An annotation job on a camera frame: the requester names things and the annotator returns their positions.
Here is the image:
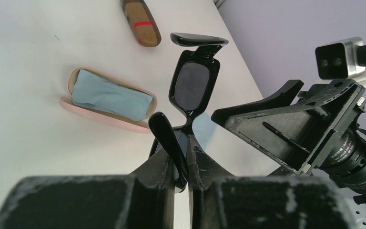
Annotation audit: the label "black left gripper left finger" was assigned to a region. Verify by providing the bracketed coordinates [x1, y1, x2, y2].
[0, 151, 174, 229]

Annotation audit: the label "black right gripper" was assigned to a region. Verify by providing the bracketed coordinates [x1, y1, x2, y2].
[225, 79, 366, 205]

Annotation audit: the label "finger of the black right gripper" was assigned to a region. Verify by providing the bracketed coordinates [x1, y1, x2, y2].
[211, 80, 304, 127]

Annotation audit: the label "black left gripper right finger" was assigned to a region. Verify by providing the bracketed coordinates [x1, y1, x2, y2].
[187, 135, 355, 229]

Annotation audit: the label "black sunglasses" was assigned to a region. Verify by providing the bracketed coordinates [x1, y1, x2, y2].
[148, 32, 230, 194]

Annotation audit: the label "light blue cloth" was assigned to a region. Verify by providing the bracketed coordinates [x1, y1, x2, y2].
[193, 112, 216, 149]
[72, 70, 153, 121]

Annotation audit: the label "pink glasses case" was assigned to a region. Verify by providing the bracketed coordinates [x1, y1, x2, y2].
[59, 67, 158, 134]

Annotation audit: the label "brown glasses case red stripe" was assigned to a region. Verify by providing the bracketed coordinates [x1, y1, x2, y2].
[120, 0, 162, 47]

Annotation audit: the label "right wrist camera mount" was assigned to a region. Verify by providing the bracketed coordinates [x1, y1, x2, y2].
[315, 37, 366, 88]

